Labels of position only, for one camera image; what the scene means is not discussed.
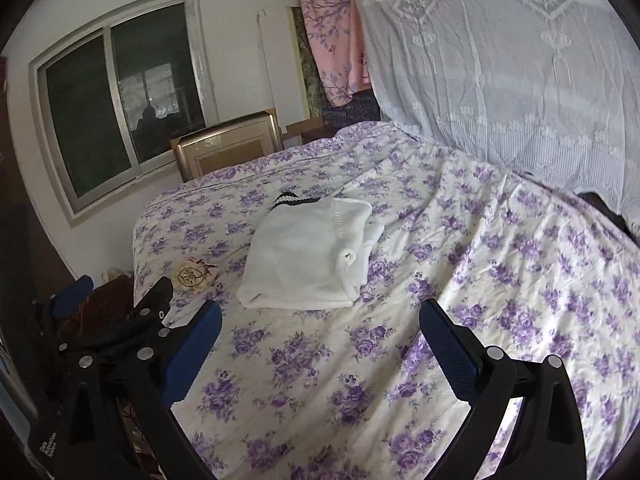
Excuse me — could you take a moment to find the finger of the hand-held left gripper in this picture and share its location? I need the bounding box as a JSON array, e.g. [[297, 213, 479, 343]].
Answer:
[[125, 276, 174, 333], [50, 275, 94, 323]]

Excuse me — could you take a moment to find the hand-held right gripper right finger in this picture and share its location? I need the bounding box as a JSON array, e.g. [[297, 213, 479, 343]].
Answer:
[[417, 299, 587, 480]]

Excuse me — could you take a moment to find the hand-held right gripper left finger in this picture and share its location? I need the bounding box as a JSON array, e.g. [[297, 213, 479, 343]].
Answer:
[[55, 300, 223, 480]]

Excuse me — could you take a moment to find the white sweater with black stripes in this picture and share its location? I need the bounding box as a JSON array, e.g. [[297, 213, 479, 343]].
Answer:
[[235, 191, 386, 311]]

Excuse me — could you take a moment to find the brown cloth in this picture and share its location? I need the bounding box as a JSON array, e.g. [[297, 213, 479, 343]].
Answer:
[[82, 270, 136, 321]]

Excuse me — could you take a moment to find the purple floral bed sheet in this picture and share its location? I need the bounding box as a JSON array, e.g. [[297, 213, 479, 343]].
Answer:
[[131, 120, 640, 480]]

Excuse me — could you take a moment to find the sliding glass window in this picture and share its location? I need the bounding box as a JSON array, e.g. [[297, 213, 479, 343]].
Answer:
[[27, 0, 218, 231]]

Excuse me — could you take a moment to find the dark blue cloth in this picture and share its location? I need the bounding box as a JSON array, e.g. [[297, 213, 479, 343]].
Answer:
[[322, 89, 391, 131]]

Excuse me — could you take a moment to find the white board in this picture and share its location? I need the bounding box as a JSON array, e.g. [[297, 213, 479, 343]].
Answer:
[[256, 6, 311, 128]]

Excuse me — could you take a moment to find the green patterned panel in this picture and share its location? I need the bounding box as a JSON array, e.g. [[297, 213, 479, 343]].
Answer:
[[287, 7, 326, 118]]

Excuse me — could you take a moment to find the white lace cover cloth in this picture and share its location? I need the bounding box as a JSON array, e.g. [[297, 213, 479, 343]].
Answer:
[[352, 0, 640, 221]]

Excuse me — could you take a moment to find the pink floral cloth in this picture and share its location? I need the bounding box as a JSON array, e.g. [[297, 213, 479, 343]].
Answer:
[[298, 0, 373, 108]]

